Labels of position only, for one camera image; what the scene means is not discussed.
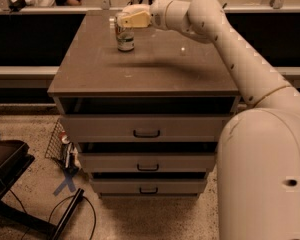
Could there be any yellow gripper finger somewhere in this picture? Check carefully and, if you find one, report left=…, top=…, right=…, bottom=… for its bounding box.
left=122, top=3, right=152, bottom=15
left=119, top=11, right=150, bottom=28

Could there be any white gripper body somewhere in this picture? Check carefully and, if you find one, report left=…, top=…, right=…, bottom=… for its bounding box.
left=149, top=0, right=173, bottom=30

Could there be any green 7up soda can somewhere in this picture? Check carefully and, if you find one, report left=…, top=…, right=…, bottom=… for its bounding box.
left=114, top=12, right=134, bottom=52

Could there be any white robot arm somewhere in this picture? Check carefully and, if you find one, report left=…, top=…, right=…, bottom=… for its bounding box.
left=119, top=0, right=300, bottom=240

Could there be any grey drawer cabinet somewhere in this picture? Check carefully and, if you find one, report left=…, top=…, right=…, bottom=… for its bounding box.
left=47, top=9, right=250, bottom=198

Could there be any top grey drawer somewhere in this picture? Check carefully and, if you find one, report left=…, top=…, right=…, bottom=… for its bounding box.
left=60, top=115, right=229, bottom=143

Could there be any grey drawer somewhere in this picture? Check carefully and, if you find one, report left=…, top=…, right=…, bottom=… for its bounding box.
left=90, top=179, right=207, bottom=196
left=60, top=115, right=229, bottom=143
left=78, top=153, right=215, bottom=173

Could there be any red-topped bottle in basket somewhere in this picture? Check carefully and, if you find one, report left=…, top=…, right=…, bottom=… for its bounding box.
left=59, top=131, right=70, bottom=144

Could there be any middle grey drawer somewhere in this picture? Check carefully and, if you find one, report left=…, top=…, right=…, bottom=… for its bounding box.
left=78, top=153, right=215, bottom=173

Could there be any bottom grey drawer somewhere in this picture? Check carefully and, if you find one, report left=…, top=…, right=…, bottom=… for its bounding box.
left=90, top=179, right=207, bottom=196

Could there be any blue tape cross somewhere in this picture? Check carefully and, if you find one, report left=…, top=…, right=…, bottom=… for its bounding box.
left=53, top=172, right=76, bottom=196

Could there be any wire mesh basket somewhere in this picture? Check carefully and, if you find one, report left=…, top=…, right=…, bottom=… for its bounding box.
left=45, top=121, right=80, bottom=171

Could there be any black floor cable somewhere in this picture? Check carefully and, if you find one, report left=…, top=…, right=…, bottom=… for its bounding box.
left=9, top=188, right=98, bottom=240

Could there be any black cart frame left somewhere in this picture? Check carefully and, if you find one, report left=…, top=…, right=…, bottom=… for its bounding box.
left=0, top=139, right=84, bottom=240

